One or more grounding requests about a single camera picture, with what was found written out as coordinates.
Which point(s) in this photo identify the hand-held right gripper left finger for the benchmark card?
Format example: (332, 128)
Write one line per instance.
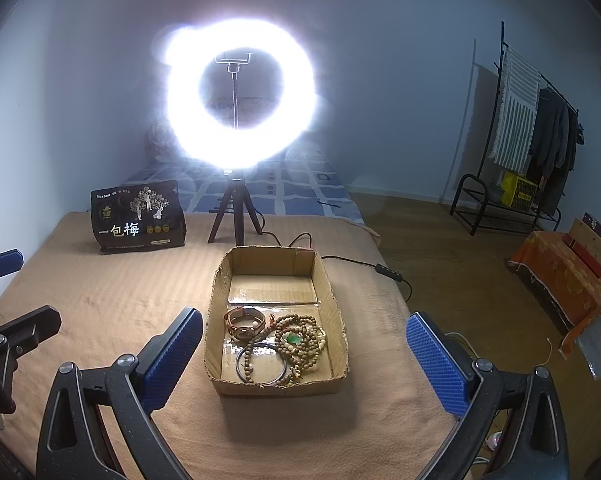
(175, 360)

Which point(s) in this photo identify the blue patterned bedsheet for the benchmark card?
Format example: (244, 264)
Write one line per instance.
(300, 185)

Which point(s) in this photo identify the orange cloth covered stand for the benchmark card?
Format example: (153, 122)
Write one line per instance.
(560, 280)

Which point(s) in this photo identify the red flat box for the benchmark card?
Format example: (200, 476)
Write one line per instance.
(583, 255)

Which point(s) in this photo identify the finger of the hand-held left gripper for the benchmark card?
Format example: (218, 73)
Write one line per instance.
(30, 327)
(0, 265)

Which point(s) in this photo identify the folded patterned quilt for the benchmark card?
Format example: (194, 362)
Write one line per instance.
(159, 142)

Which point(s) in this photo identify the dark hanging clothes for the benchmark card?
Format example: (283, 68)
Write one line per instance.
(553, 135)

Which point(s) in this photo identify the cardboard box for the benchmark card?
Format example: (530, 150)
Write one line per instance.
(280, 280)

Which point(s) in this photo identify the black snack bag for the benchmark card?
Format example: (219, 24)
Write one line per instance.
(138, 220)

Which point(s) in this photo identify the phone holder clamp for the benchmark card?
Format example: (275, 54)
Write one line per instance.
(234, 59)

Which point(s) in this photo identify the wooden box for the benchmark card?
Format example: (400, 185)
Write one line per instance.
(598, 240)

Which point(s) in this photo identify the yellow crate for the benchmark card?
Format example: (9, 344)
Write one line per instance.
(520, 189)

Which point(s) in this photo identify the black metal clothes rack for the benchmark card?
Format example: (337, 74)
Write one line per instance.
(480, 195)

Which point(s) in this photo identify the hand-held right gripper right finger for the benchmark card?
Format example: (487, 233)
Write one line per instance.
(438, 365)

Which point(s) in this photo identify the blue thin bangle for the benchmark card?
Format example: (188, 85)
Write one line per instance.
(240, 371)

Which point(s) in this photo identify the striped hanging towel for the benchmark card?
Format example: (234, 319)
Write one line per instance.
(515, 110)

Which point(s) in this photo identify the silver foil bag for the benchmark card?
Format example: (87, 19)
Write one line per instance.
(600, 345)

